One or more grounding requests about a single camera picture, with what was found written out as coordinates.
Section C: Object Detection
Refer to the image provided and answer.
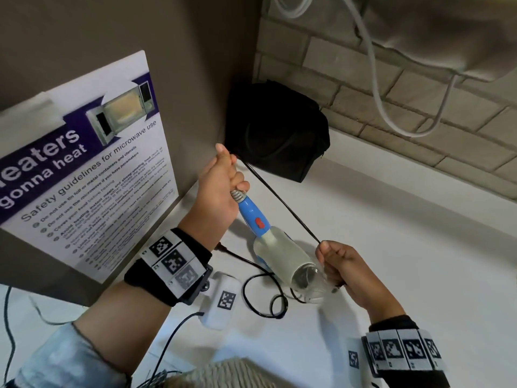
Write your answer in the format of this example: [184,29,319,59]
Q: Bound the person's left hand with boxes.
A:
[179,143,251,253]

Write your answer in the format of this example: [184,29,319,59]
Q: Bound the person's right hand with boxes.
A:
[317,240,406,324]

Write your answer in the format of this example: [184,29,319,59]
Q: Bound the blue and white hair dryer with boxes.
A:
[229,189,342,305]

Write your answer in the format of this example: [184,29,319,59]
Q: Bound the black power cord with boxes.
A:
[216,153,348,320]

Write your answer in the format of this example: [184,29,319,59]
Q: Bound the person's right forearm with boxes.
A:
[365,305,408,325]

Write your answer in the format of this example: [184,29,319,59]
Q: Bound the person's left forearm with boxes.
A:
[73,275,180,352]

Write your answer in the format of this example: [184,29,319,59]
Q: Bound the black fabric bag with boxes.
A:
[224,78,332,184]

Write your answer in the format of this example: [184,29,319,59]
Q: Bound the black marker wristband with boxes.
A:
[361,315,452,379]
[123,228,214,307]

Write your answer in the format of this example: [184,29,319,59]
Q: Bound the microwave safety poster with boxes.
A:
[0,50,180,285]

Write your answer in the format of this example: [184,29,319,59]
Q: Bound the beige knit garment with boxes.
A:
[178,357,292,388]

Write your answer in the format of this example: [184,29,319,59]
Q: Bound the grey tape strip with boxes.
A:
[0,99,66,130]

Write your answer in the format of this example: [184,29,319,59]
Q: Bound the beige fabric cover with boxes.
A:
[355,0,517,83]

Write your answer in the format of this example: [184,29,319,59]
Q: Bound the light blue denim sleeve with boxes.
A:
[0,321,172,388]

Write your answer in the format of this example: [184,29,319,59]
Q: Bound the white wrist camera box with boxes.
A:
[347,337,373,377]
[199,271,243,332]

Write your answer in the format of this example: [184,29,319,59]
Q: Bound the white hose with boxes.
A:
[273,0,462,138]

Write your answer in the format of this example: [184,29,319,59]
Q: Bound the thin black camera cable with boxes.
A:
[141,312,205,388]

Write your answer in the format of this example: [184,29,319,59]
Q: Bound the thin grey wire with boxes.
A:
[29,295,79,327]

